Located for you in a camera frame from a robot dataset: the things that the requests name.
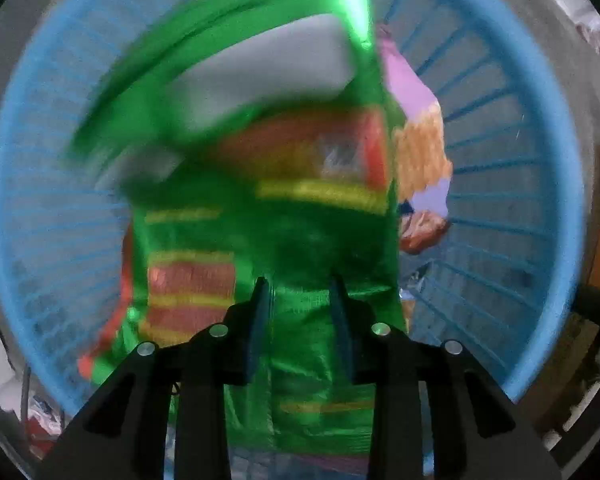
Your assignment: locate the purple snack packet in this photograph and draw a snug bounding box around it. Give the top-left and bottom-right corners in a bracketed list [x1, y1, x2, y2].
[377, 25, 454, 256]

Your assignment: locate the blue plastic wastebasket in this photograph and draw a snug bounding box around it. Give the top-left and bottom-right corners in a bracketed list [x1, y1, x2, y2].
[0, 0, 600, 480]

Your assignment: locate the green snack bag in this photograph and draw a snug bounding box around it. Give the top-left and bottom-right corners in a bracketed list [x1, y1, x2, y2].
[70, 0, 406, 461]

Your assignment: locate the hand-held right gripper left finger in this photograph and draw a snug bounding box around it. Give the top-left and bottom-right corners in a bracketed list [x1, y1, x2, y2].
[37, 276, 271, 480]

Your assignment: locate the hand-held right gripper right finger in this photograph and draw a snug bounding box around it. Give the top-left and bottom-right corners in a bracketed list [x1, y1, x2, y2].
[328, 275, 563, 480]

